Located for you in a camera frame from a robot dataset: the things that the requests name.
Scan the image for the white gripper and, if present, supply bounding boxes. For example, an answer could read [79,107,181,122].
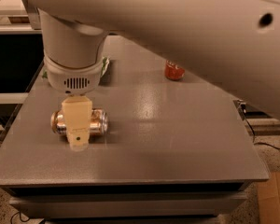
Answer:
[44,57,103,151]

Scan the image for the orange gold soda can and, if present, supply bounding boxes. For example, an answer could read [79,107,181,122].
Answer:
[50,108,108,136]

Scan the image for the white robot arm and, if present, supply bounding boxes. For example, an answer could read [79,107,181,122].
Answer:
[23,0,280,120]

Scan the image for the red Coca-Cola can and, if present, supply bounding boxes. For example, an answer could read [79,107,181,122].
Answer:
[164,60,185,81]

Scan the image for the green chip bag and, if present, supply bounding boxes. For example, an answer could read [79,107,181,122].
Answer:
[42,57,110,79]

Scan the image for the cardboard box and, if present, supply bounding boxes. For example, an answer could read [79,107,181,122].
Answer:
[257,172,280,224]

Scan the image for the left metal shelf bracket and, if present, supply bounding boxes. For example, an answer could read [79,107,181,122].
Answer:
[22,0,41,30]

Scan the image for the black floor cable left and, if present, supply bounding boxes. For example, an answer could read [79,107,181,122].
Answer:
[9,211,32,224]

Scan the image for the black floor cable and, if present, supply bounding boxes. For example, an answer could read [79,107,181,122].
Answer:
[9,211,32,224]
[237,100,280,152]

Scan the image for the black floor cable right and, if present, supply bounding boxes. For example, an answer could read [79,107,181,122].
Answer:
[237,100,280,152]

